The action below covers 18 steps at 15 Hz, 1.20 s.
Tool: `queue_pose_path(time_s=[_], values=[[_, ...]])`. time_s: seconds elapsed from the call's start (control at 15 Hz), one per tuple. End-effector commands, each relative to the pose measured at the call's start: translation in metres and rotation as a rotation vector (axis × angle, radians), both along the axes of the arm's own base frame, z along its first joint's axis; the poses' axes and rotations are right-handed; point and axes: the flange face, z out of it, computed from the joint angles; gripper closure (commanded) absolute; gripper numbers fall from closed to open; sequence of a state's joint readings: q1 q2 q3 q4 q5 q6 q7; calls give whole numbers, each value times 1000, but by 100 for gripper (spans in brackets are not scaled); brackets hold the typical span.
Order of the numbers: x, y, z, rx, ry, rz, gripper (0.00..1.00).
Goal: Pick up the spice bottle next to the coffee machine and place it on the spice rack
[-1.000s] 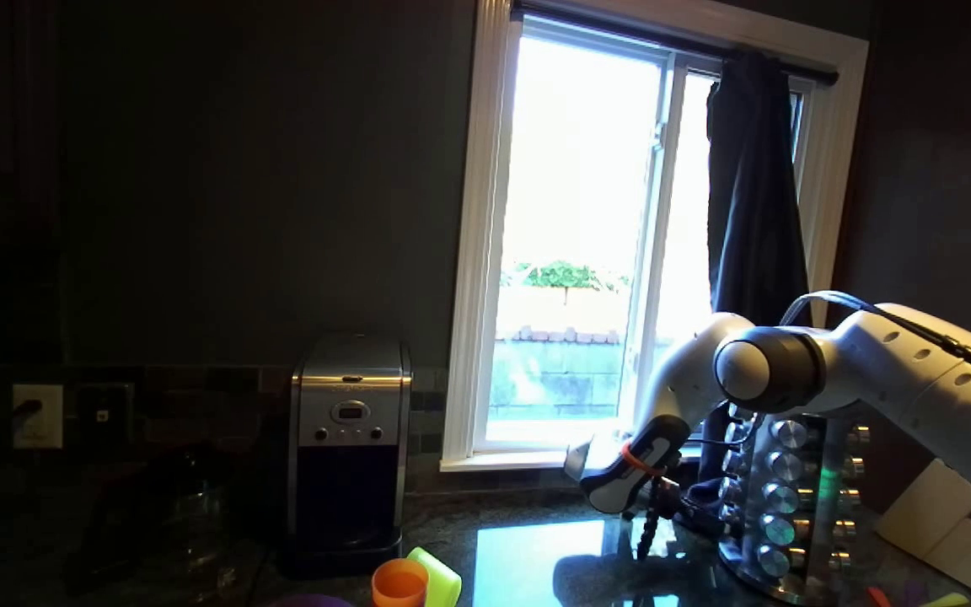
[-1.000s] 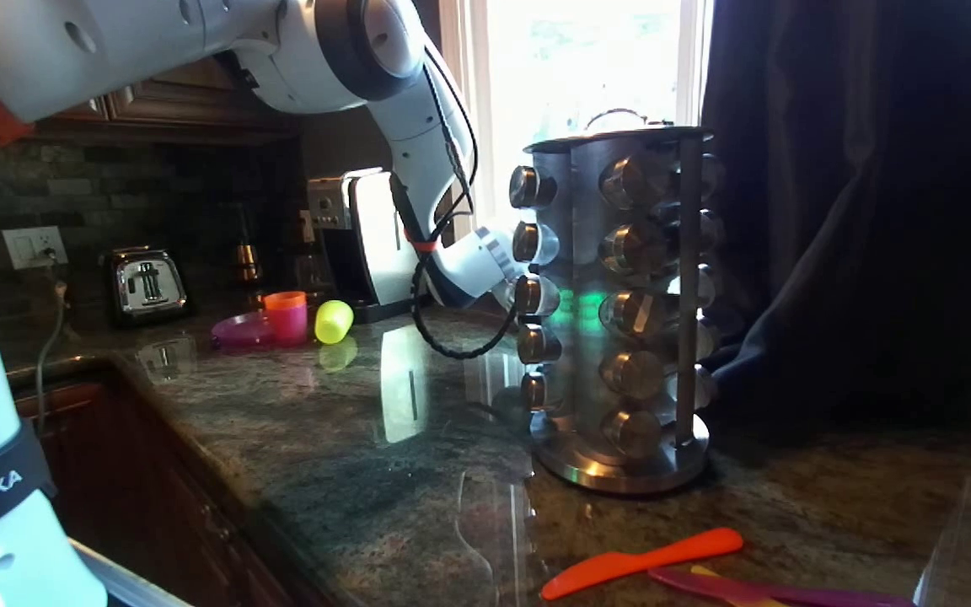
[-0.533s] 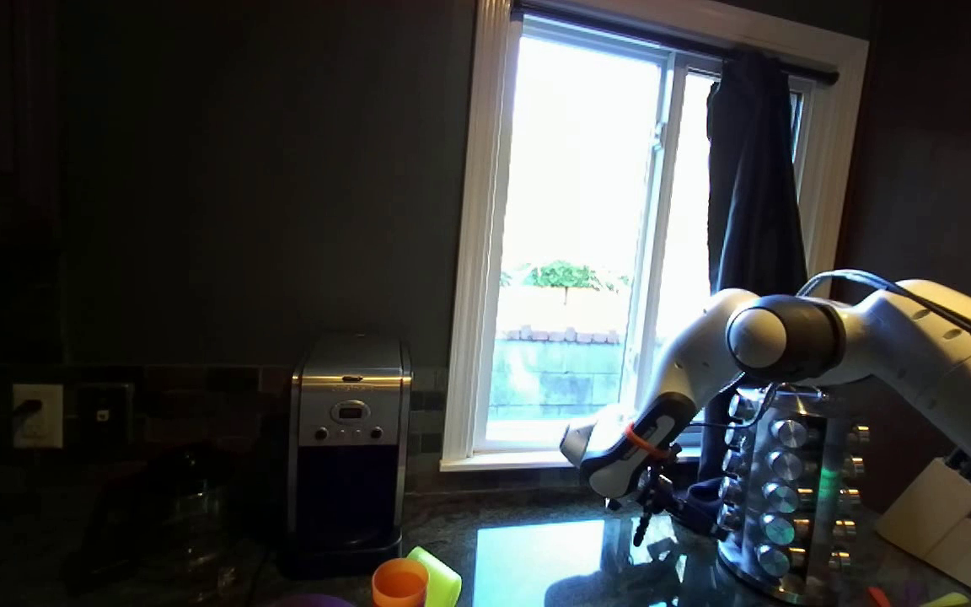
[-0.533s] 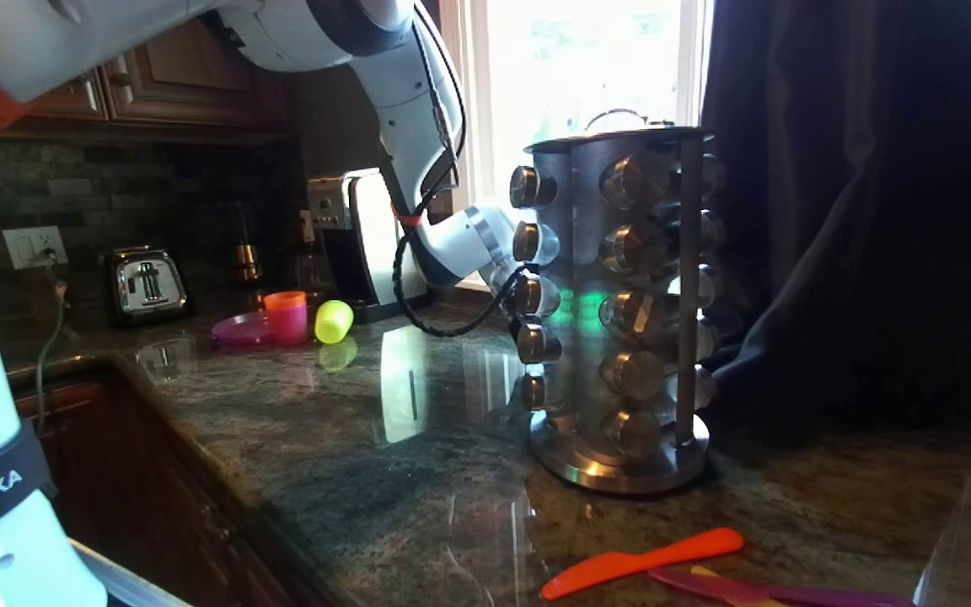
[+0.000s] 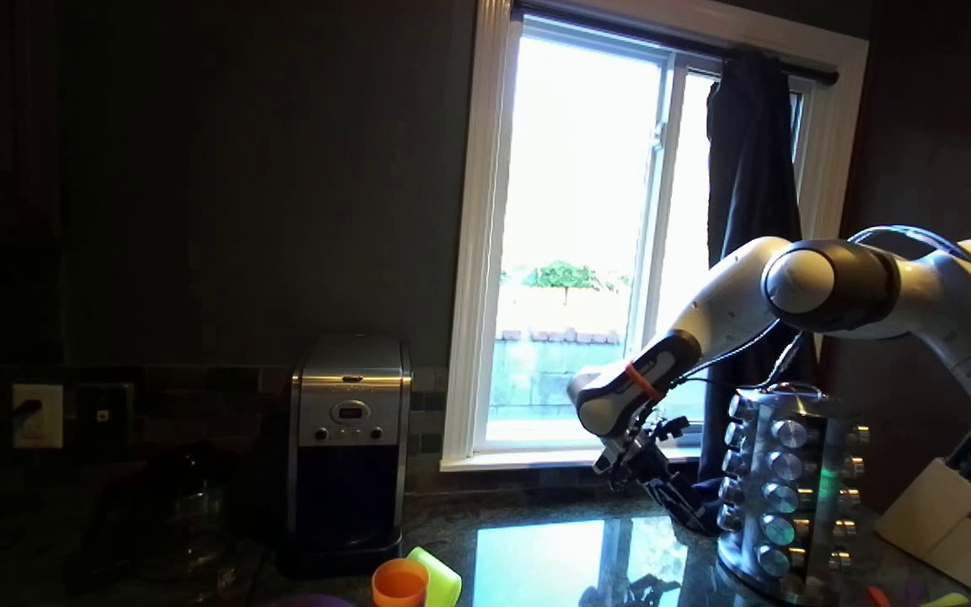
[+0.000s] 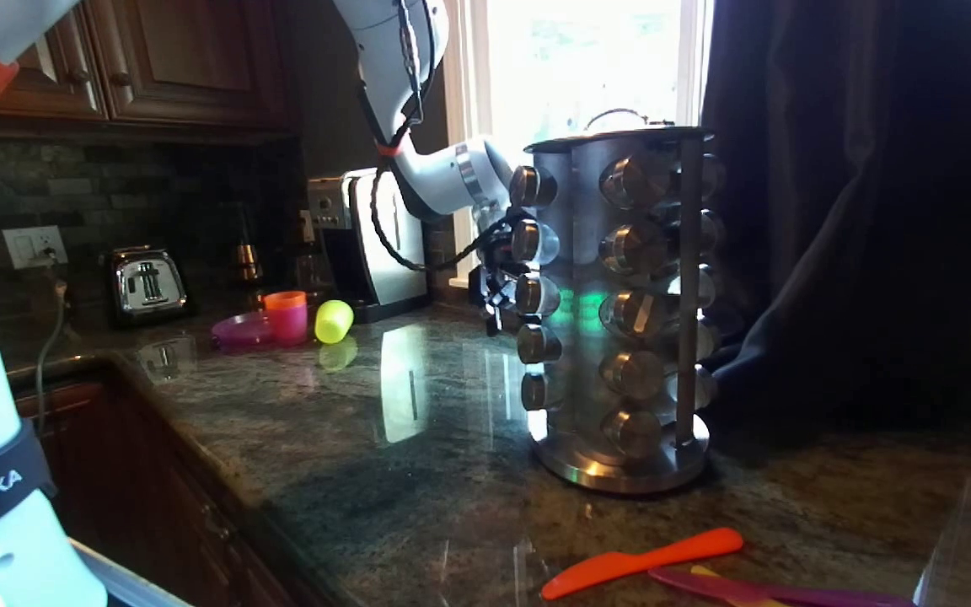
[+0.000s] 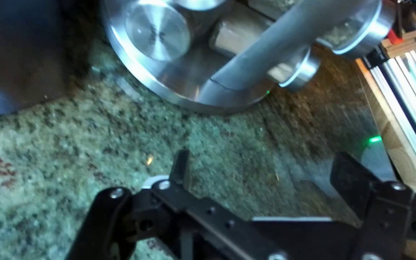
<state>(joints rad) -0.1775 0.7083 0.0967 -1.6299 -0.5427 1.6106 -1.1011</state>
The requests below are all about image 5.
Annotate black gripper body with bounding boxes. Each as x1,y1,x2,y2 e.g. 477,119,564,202
592,413,694,481

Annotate steel rotating spice rack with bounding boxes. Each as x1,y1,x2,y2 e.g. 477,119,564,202
710,377,878,607

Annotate silver black coffee machine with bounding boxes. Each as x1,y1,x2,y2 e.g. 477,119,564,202
285,331,417,568

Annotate yellow-green plastic cup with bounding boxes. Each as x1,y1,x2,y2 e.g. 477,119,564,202
406,544,470,607

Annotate orange plastic cup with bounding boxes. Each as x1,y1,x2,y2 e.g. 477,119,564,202
369,556,433,607

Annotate dark hanging curtain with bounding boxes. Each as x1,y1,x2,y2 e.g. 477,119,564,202
666,49,822,533

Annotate dark glass carafe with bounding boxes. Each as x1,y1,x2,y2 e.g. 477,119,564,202
87,447,242,601

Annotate white window frame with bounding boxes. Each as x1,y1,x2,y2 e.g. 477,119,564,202
437,0,872,477

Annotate dark wall switch plate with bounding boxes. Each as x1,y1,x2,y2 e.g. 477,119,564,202
73,377,138,449

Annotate white wall outlet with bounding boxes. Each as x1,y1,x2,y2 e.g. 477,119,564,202
7,381,67,452

